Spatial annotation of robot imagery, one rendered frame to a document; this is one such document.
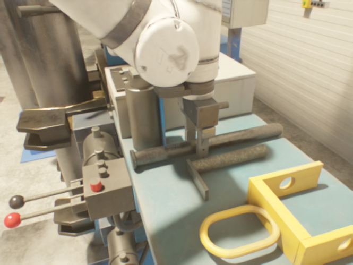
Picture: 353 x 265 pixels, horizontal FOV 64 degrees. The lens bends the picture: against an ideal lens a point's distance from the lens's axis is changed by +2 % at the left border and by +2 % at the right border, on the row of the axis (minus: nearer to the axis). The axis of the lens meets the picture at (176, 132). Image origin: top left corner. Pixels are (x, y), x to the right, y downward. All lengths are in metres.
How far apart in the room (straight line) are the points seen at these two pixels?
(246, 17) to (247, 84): 0.69
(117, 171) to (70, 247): 1.06
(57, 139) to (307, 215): 0.85
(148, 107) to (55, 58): 0.55
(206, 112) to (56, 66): 0.70
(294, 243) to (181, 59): 0.32
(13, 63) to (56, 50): 1.44
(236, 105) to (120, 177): 0.40
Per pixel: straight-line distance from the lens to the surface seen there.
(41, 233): 1.89
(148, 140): 0.68
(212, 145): 0.68
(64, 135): 1.09
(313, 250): 0.48
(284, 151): 0.74
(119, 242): 1.20
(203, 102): 0.57
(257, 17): 1.52
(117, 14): 0.34
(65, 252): 1.75
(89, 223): 1.39
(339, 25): 2.58
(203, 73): 0.55
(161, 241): 0.51
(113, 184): 0.70
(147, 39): 0.34
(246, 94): 0.85
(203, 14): 0.53
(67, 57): 1.13
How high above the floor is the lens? 1.47
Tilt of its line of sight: 32 degrees down
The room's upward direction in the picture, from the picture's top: 3 degrees counter-clockwise
